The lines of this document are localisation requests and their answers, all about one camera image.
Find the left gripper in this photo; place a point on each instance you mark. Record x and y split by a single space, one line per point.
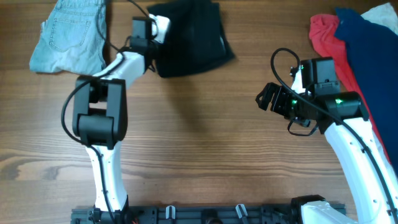
158 56

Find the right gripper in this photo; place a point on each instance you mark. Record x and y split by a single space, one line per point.
267 94

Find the black t-shirt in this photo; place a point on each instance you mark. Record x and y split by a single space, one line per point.
196 41

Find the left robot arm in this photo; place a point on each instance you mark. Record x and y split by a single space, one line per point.
100 124

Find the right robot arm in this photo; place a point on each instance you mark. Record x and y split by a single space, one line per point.
342 118

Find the folded light blue jeans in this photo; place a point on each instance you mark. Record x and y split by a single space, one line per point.
72 39

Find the red garment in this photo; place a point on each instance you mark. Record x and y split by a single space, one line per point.
322 35

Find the navy blue garment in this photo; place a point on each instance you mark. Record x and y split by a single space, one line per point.
372 55

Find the white garment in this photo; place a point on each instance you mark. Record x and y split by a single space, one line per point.
384 15

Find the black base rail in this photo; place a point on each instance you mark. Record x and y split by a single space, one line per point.
269 213

